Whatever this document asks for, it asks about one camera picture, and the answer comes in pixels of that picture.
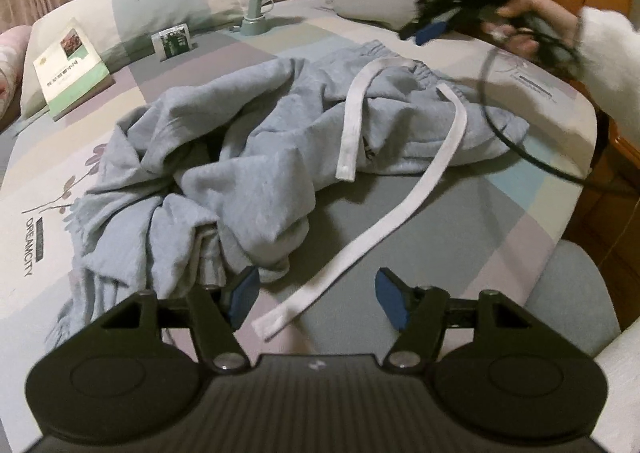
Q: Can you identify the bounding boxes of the grey white pillow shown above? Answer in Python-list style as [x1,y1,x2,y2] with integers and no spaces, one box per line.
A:
[21,0,243,118]

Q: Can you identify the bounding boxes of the pink folded quilt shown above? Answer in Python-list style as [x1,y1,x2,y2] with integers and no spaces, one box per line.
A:
[0,25,32,130]

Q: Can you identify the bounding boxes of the white fleece sleeve forearm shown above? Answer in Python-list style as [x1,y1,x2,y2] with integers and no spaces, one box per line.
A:
[576,8,640,145]

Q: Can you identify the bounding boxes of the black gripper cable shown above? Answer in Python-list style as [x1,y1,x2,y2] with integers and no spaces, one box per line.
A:
[479,29,640,194]

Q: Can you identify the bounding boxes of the patchwork bed sheet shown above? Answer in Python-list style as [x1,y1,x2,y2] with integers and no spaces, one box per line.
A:
[1,0,579,452]

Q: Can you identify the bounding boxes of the grey blue sweatpants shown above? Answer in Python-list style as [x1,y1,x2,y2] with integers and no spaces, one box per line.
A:
[46,41,528,349]

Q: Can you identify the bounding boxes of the green white book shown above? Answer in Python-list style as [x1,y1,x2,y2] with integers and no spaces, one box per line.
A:
[32,18,114,121]

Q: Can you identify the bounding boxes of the person's right hand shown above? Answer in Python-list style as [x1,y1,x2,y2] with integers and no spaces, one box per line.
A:
[480,0,579,60]

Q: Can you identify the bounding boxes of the small green white box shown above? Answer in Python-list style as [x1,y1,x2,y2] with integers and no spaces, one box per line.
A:
[151,24,193,62]

